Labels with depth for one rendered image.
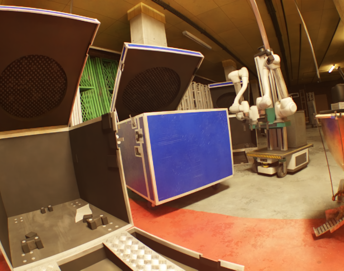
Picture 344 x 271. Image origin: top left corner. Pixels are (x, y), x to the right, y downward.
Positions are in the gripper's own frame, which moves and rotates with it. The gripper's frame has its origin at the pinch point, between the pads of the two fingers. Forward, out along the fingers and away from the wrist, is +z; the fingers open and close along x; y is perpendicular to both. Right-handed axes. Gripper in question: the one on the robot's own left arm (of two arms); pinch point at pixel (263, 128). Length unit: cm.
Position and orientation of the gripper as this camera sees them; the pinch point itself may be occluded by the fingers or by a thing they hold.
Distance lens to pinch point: 244.4
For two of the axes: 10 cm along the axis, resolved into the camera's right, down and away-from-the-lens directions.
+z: 1.2, 9.9, 0.3
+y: -9.2, 1.3, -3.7
